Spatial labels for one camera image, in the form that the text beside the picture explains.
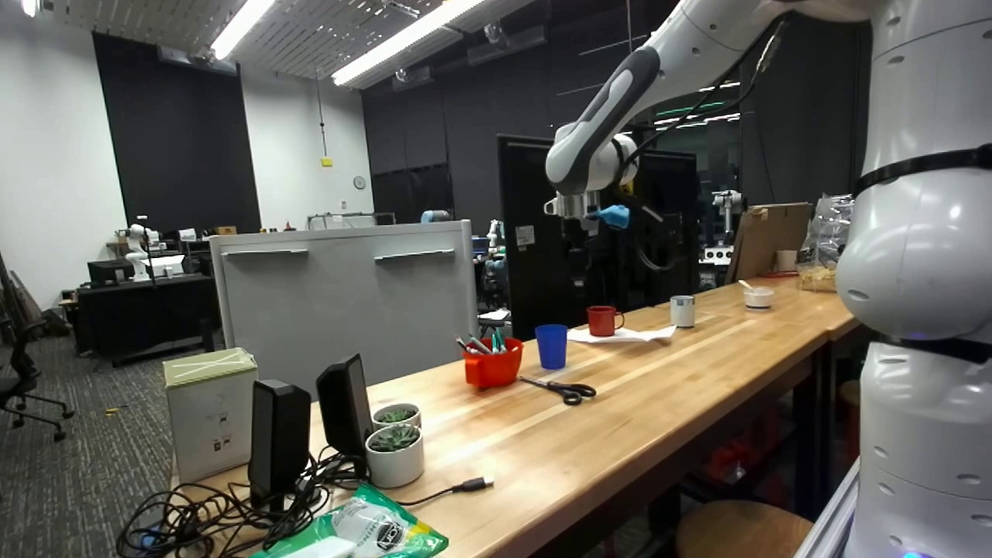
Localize orange cup with handle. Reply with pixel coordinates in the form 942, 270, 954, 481
461, 334, 526, 394

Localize red mug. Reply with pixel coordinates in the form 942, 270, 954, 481
581, 300, 630, 341

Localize green plastic package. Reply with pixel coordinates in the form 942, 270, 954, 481
247, 481, 453, 558

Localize small white bowl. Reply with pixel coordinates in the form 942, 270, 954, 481
741, 278, 779, 314

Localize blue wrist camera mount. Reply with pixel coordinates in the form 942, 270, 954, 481
599, 203, 636, 234

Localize black handled scissors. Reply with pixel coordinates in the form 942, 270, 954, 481
521, 376, 599, 409

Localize large black cabinet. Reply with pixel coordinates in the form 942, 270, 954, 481
495, 133, 716, 345

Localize long ceiling light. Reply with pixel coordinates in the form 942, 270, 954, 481
211, 0, 279, 62
331, 0, 485, 90

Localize white box green lid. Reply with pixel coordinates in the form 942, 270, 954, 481
162, 345, 259, 485

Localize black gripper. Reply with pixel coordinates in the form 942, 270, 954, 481
562, 215, 603, 276

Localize brown cardboard box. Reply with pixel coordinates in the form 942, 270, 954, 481
735, 198, 815, 281

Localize tangled black cables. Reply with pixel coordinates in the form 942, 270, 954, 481
115, 446, 358, 558

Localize black desktop speaker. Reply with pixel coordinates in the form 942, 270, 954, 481
313, 350, 378, 467
243, 376, 313, 508

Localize black wall panel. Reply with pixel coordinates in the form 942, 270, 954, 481
92, 28, 264, 240

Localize black office chair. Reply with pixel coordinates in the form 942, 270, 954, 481
0, 255, 77, 443

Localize black desk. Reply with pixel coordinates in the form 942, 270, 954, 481
70, 270, 223, 365

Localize white paper sheet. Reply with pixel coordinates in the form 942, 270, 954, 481
564, 322, 678, 350

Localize round wooden stool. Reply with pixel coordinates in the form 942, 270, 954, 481
676, 497, 815, 558

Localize clear plastic bag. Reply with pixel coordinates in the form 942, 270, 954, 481
805, 190, 860, 296

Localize blue plastic cup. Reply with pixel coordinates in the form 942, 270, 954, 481
533, 322, 569, 372

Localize black USB cable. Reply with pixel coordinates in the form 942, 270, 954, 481
396, 471, 495, 508

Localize white plant pot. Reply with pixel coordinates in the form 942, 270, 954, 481
373, 399, 425, 432
362, 421, 428, 490

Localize white mug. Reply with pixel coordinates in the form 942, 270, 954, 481
666, 293, 697, 331

